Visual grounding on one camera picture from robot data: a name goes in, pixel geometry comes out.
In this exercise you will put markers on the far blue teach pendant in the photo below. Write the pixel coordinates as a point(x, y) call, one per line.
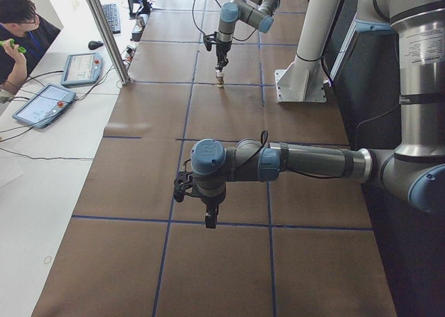
point(81, 69)

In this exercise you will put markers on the black keyboard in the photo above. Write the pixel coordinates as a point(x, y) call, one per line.
point(111, 13)

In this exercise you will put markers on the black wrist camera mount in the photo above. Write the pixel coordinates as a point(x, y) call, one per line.
point(183, 186)
point(210, 40)

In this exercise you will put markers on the blue teach pendant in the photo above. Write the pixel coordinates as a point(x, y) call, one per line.
point(45, 107)
point(81, 69)

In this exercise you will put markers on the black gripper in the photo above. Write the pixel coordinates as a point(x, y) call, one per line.
point(221, 49)
point(210, 201)

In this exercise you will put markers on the aluminium profile post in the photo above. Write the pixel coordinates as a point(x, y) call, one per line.
point(109, 41)

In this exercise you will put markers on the silver metal cylinder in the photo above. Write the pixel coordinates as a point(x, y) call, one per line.
point(140, 21)

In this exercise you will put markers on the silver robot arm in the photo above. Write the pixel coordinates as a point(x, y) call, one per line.
point(414, 171)
point(256, 13)

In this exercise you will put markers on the person in black shirt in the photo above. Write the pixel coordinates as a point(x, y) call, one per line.
point(26, 37)

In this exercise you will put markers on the near blue teach pendant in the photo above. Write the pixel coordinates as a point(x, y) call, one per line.
point(45, 107)

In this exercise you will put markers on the black computer mouse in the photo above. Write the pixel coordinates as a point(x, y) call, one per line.
point(95, 44)

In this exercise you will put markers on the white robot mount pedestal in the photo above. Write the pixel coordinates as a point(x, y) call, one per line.
point(302, 80)

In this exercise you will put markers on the black monitor stand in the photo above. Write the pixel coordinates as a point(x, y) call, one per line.
point(139, 7)

